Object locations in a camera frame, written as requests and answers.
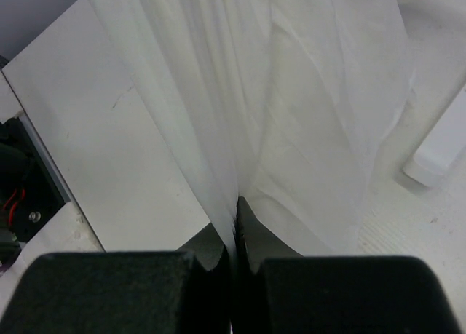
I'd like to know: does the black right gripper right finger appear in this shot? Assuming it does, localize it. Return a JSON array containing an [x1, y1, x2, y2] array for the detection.
[[236, 196, 301, 275]]

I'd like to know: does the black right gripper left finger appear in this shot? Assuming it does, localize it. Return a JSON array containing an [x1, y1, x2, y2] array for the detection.
[[178, 223, 228, 271]]

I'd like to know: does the white skirt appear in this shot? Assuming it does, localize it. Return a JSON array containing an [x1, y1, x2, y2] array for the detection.
[[80, 0, 416, 257]]

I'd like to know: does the white clothes rack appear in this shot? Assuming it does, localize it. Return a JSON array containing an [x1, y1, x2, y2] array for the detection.
[[395, 0, 466, 189]]

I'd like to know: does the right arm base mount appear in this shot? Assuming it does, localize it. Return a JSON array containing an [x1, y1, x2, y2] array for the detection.
[[1, 109, 70, 274]]

